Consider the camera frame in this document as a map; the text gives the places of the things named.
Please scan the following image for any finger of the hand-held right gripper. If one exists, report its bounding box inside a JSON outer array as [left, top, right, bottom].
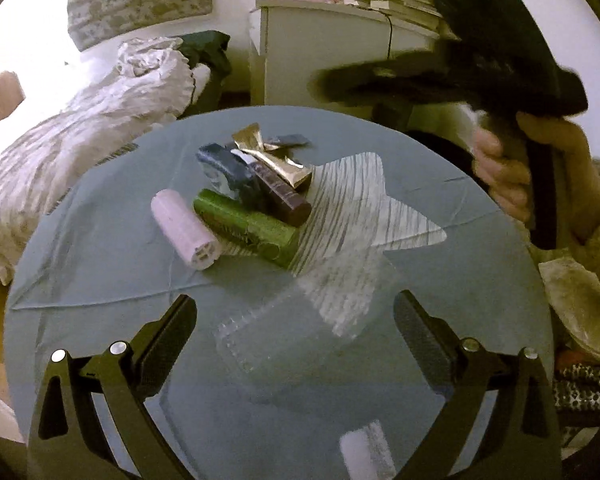
[[310, 52, 461, 110]]

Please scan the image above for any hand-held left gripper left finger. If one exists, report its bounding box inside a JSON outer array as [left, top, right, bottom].
[[27, 294, 198, 480]]

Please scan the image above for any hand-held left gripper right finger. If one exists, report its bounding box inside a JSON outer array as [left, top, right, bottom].
[[394, 290, 563, 480]]

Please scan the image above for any person's right forearm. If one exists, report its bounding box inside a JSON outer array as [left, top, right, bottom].
[[525, 160, 600, 361]]

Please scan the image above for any person's right hand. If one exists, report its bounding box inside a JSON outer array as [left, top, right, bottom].
[[472, 110, 600, 236]]

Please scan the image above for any white cabinet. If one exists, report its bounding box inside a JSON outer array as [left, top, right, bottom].
[[250, 0, 456, 111]]

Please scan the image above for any small dark blue packet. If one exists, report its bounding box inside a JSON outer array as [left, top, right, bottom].
[[265, 133, 312, 151]]

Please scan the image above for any pink paper roll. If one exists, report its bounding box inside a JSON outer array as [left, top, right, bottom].
[[151, 189, 223, 272]]

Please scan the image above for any clear plastic container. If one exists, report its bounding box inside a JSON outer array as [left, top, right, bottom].
[[215, 255, 398, 376]]

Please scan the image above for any striped star-shaped mat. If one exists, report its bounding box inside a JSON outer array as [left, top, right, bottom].
[[280, 151, 448, 341]]

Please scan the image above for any gold squeeze tube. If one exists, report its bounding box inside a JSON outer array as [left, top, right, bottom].
[[231, 147, 313, 191]]

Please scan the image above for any green tube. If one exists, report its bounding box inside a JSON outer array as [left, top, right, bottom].
[[193, 188, 301, 268]]

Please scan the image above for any small gold packet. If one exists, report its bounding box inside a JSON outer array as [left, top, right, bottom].
[[231, 122, 266, 153]]

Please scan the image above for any dark purple tube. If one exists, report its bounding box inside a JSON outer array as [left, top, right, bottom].
[[250, 157, 313, 227]]

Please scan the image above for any dark green cloth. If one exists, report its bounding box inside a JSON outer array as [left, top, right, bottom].
[[172, 31, 231, 111]]

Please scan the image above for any person's patterned clothing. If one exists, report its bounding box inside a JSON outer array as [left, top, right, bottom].
[[552, 355, 600, 441]]

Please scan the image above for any bed with white duvet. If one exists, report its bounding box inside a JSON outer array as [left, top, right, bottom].
[[0, 37, 211, 286]]

